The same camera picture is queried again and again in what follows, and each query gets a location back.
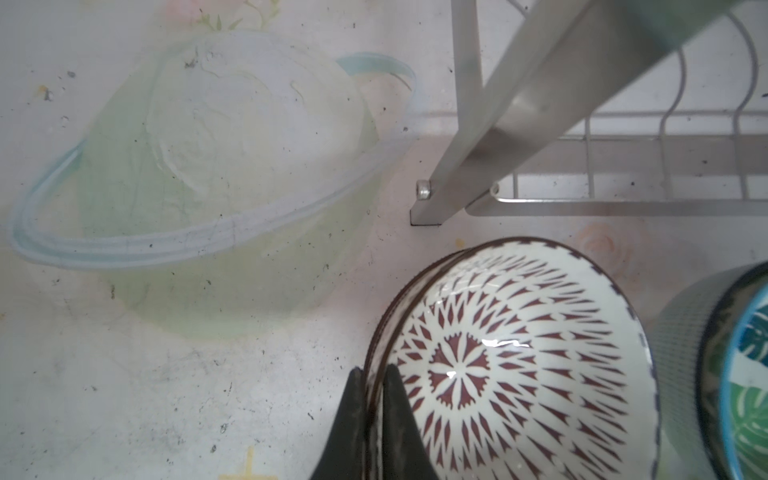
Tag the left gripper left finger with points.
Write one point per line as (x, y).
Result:
(343, 454)

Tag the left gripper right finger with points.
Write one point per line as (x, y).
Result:
(403, 453)

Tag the white bowl maroon pattern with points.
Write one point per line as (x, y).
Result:
(521, 359)

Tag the green leaf pattern bowl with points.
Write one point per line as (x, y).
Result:
(709, 345)

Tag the steel two-tier dish rack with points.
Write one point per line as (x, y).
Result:
(566, 60)

